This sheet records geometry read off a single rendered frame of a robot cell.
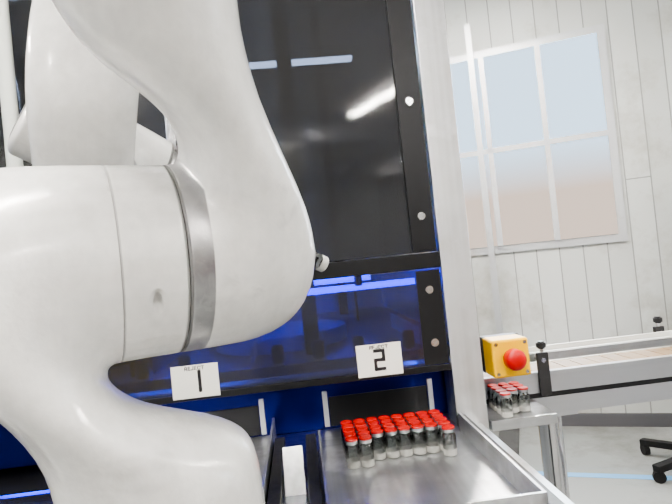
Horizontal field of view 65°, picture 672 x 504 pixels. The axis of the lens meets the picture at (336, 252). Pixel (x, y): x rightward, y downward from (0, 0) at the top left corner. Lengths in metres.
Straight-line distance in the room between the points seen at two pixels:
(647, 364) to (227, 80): 1.18
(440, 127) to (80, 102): 0.73
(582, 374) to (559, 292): 2.48
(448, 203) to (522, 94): 2.82
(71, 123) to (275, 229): 0.21
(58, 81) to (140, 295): 0.22
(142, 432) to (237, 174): 0.15
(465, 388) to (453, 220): 0.32
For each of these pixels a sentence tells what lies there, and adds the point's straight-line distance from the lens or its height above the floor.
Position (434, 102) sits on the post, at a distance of 1.07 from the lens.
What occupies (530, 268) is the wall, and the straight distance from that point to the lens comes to 3.72.
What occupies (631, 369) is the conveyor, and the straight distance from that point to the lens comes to 1.33.
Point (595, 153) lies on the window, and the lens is 3.76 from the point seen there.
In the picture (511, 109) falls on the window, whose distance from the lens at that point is 3.80.
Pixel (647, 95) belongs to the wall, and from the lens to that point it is 3.89.
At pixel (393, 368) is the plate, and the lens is 1.02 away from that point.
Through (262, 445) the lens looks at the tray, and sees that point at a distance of 1.07.
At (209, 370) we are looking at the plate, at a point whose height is 1.04.
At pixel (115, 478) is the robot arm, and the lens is 0.31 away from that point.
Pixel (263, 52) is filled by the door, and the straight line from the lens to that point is 1.08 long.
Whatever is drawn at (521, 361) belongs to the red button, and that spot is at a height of 0.99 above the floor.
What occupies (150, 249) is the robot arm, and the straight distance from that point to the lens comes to 0.30.
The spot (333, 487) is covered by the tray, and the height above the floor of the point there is 0.88.
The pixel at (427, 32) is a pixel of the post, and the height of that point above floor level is 1.63.
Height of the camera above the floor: 1.21
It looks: 1 degrees up
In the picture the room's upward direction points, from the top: 6 degrees counter-clockwise
